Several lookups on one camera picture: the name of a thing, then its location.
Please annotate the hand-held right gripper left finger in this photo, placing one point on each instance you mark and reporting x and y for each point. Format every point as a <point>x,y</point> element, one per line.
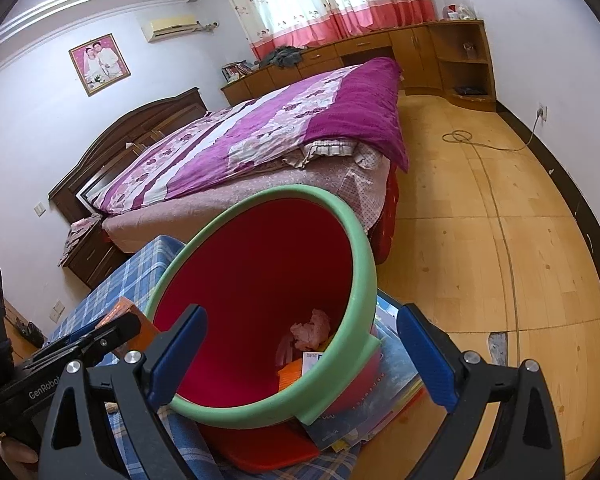
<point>177,355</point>

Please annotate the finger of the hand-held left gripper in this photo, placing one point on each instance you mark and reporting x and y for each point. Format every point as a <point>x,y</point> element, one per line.
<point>115,330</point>

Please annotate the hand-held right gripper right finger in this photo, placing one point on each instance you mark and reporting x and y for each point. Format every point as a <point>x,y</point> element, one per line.
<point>425,355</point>

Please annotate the salmon orange cardboard box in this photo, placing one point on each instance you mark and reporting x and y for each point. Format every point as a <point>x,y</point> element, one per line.
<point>130,310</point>

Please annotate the teal and white carton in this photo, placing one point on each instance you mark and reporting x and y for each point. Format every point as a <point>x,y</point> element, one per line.
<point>317,362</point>

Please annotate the red bin with green rim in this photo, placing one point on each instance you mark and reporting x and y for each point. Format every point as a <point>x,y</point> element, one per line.
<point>260,260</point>

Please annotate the person's left hand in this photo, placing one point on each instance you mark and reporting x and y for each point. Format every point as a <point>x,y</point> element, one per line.
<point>17,452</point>

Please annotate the glossy magazine stack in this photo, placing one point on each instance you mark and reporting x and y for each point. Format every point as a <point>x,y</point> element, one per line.
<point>390,375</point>

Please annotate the black pouch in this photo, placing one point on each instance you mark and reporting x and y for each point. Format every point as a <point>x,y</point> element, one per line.
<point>30,334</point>

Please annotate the blue plaid blanket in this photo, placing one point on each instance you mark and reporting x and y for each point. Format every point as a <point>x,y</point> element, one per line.
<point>130,270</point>

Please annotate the dark wooden nightstand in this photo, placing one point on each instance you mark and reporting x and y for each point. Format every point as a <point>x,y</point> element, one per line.
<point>95,260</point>

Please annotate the pink patterned cloth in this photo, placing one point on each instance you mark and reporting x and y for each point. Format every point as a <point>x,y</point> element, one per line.
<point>82,230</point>

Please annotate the red plastic lid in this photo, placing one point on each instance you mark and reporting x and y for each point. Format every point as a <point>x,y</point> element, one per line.
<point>260,447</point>

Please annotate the white framed board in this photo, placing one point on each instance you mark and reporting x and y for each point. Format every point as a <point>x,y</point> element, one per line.
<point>92,185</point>

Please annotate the bed with pink sheet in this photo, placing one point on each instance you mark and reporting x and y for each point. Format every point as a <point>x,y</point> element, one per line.
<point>280,185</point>

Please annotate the dark wooden headboard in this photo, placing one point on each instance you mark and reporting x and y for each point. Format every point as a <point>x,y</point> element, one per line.
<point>130,125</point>

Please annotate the bed with purple quilt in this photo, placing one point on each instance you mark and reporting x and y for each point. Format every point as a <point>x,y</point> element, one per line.
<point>280,110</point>

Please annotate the black flat device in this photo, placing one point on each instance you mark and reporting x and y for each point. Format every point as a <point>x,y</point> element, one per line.
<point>470,91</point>

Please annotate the row of books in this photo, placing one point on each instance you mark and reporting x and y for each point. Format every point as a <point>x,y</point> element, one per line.
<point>235,71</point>

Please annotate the wooden corner shelf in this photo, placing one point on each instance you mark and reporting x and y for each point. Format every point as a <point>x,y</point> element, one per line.
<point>485,60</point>

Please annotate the drinking glass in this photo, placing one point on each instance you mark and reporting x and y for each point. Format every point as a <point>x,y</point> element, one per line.
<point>469,51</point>

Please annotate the wooden low cabinets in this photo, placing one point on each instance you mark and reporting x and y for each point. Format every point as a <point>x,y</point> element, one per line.
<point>370,45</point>

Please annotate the grey clothes pile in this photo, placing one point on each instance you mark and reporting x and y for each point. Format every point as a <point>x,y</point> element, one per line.
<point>285,56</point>

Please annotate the floral curtain with red trim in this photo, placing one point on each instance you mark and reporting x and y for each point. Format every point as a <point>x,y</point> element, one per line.
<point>330,0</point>

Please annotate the white wall socket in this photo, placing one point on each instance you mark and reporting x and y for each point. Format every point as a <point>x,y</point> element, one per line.
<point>56,310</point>

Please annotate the wall switch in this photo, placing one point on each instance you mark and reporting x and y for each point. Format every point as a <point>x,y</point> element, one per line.
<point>39,209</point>

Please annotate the framed wall photo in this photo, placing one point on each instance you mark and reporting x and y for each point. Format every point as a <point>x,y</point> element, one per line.
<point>100,62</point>

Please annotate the wall socket with plug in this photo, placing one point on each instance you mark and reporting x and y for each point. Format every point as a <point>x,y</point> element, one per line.
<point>542,111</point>

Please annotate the wall air conditioner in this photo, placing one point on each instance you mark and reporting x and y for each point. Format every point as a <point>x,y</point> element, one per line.
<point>172,27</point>

